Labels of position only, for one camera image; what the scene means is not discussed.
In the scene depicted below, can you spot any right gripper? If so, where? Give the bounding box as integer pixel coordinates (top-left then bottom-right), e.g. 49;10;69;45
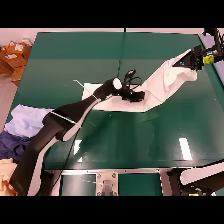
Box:
189;44;215;71

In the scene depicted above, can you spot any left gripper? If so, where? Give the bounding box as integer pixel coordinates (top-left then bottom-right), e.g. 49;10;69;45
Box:
120;87;146;103

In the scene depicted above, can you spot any white shirt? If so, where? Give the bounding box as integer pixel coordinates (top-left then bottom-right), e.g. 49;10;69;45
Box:
73;49;200;114

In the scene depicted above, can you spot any pale grey-blue cloth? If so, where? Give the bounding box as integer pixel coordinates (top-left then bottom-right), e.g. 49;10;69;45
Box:
199;33;224;87

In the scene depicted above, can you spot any light blue garment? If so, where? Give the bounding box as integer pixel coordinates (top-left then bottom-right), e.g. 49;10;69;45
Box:
4;104;55;139

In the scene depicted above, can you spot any brown cardboard box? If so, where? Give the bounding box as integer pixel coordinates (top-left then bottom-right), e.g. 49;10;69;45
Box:
0;39;34;88

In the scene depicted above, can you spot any dark blue garment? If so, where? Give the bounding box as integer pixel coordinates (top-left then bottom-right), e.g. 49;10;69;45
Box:
0;130;35;162

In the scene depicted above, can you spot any silver frame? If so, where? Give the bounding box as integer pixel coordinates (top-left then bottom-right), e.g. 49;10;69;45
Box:
46;166;211;197

